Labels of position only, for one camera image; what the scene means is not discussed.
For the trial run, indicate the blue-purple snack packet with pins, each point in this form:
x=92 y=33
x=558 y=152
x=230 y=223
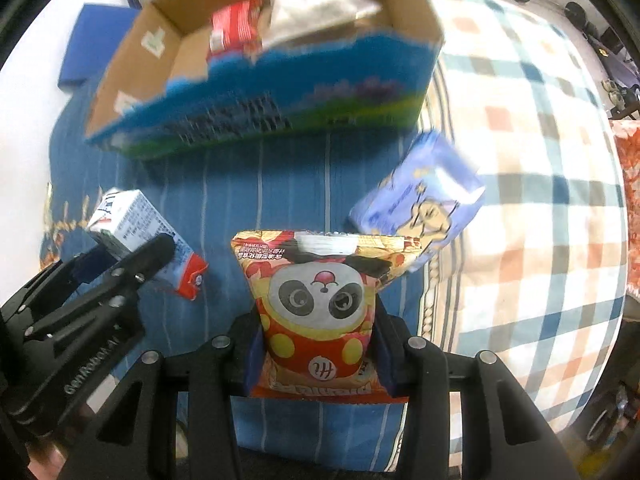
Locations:
x=425 y=195

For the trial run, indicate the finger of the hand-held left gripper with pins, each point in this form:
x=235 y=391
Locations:
x=85 y=266
x=145 y=260

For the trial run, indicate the silver white packet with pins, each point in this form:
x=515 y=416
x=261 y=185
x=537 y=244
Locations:
x=315 y=5

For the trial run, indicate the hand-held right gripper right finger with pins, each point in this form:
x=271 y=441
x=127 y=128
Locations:
x=382 y=360

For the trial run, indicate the white and red milk carton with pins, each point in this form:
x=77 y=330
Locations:
x=140 y=225

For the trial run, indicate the red snack packet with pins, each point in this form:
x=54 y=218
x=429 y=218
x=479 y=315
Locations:
x=232 y=25

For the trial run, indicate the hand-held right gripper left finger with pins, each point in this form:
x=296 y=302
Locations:
x=252 y=360

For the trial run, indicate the red patterned cloth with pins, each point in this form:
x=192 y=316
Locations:
x=629 y=200

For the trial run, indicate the blue printed cardboard box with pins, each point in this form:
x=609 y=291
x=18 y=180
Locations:
x=280 y=95

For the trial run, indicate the blue striped blanket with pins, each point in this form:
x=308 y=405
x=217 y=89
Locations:
x=280 y=190

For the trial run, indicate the panda print snack bag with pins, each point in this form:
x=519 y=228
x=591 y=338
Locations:
x=320 y=310

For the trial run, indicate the plaid blanket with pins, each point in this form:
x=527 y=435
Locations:
x=540 y=170

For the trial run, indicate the blue folder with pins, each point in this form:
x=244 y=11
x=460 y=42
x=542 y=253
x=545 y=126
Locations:
x=97 y=42

